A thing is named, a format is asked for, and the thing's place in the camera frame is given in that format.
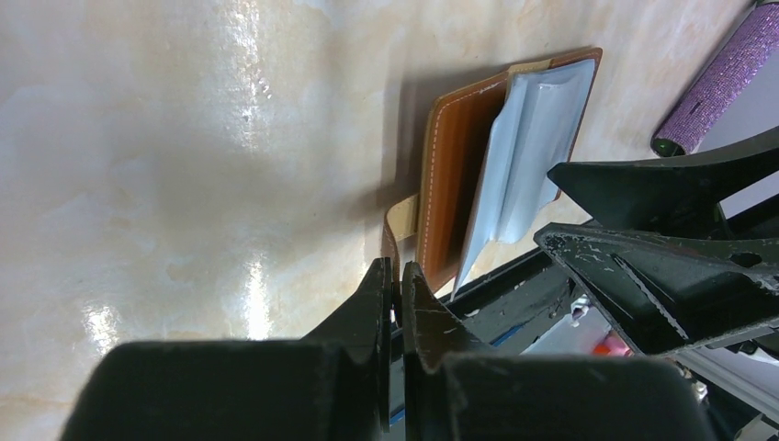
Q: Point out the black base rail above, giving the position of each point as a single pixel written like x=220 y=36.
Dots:
x=520 y=299

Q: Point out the purple glitter microphone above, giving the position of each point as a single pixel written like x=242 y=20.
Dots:
x=729 y=73

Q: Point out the brown leather card holder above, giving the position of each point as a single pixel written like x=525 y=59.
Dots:
x=487 y=148

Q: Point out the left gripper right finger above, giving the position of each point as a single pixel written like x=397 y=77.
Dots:
x=460 y=388

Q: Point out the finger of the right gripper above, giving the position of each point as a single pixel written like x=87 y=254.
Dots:
x=663 y=294
x=675 y=196

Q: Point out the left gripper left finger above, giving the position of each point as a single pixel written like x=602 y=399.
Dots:
x=331 y=384

